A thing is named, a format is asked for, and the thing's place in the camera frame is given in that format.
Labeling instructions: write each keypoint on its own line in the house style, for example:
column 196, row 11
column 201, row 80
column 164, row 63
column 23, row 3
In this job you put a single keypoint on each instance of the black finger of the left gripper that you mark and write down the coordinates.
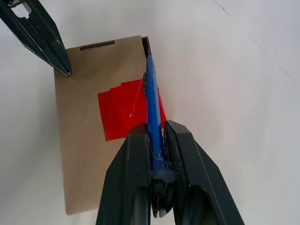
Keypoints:
column 21, row 25
column 47, row 25

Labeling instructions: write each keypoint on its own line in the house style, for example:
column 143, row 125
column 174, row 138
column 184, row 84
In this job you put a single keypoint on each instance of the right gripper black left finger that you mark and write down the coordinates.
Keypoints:
column 126, row 182

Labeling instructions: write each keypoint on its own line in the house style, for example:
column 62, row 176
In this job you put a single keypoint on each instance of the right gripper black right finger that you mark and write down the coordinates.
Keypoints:
column 199, row 182

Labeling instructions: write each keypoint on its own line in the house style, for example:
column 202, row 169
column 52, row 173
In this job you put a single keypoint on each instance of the blue plastic tool handle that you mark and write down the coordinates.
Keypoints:
column 153, row 105

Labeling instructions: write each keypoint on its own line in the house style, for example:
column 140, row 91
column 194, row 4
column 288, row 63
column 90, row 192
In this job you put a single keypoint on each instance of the brown cardboard box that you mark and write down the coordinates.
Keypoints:
column 77, row 117

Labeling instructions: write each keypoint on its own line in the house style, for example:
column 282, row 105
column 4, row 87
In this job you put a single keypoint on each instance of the red sealing tape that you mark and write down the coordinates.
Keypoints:
column 117, row 110

